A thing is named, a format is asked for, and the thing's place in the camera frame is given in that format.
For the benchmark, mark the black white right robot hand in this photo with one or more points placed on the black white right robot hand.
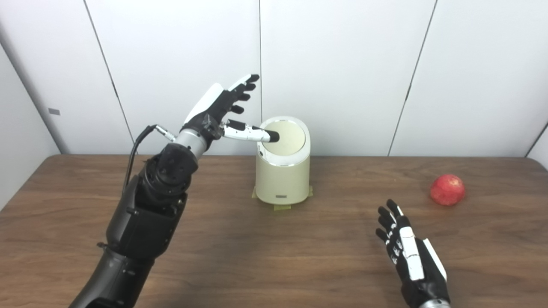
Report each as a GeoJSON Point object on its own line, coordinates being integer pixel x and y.
{"type": "Point", "coordinates": [417, 265]}

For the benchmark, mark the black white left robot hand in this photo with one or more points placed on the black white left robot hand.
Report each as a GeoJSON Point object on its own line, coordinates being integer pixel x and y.
{"type": "Point", "coordinates": [214, 107]}

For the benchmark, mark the red apple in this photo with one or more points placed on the red apple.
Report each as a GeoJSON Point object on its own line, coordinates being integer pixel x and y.
{"type": "Point", "coordinates": [447, 189]}

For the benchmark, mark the cream round bin lid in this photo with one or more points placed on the cream round bin lid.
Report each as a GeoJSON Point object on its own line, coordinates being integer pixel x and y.
{"type": "Point", "coordinates": [289, 139]}

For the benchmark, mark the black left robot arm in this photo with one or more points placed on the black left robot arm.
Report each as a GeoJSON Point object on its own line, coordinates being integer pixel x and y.
{"type": "Point", "coordinates": [147, 218]}

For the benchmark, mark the cream-colored bin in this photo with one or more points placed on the cream-colored bin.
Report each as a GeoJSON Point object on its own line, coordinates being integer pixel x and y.
{"type": "Point", "coordinates": [282, 179]}

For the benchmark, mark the grey wall sticker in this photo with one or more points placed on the grey wall sticker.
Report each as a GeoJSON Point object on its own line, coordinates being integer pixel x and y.
{"type": "Point", "coordinates": [54, 111]}

